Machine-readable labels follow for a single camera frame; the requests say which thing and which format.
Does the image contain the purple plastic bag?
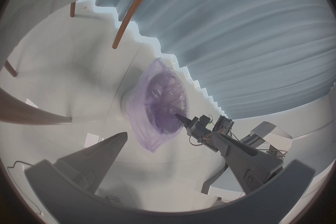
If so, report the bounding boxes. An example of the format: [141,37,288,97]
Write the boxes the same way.
[125,58,190,153]

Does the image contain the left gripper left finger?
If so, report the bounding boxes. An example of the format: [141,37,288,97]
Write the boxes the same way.
[54,132,128,194]

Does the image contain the black cable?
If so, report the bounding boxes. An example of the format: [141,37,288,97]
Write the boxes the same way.
[7,161,44,215]

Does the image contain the white trash bin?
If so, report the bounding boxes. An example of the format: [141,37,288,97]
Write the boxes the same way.
[120,71,190,141]

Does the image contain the white curtain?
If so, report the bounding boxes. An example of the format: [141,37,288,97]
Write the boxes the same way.
[94,0,336,120]

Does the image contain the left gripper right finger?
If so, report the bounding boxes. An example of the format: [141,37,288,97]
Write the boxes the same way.
[211,132,284,194]

